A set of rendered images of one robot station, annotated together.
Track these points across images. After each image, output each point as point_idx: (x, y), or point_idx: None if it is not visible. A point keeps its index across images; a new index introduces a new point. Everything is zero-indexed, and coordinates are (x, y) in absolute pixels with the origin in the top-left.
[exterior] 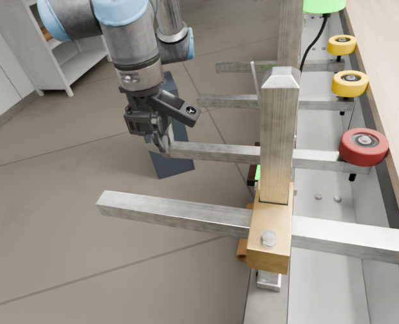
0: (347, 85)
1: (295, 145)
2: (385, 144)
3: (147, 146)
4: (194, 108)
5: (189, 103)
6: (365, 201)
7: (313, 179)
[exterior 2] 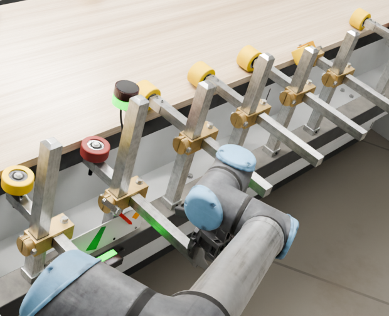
0: (32, 172)
1: (46, 254)
2: (91, 136)
3: None
4: (183, 203)
5: (182, 209)
6: (71, 187)
7: (47, 250)
